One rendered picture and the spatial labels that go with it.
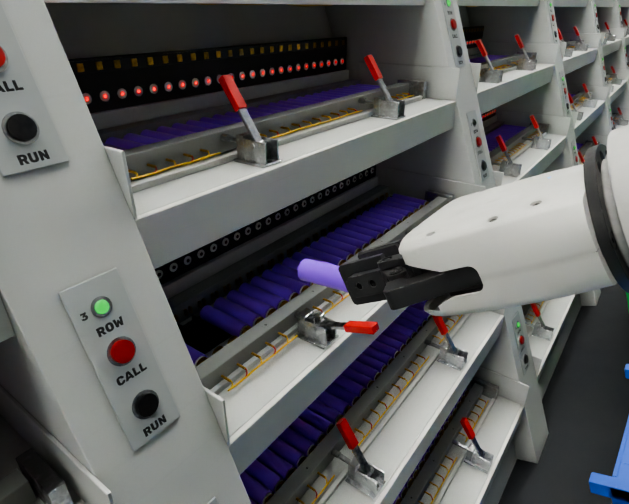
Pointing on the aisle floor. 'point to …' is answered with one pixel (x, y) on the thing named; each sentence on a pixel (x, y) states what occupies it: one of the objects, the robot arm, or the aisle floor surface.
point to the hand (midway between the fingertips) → (378, 272)
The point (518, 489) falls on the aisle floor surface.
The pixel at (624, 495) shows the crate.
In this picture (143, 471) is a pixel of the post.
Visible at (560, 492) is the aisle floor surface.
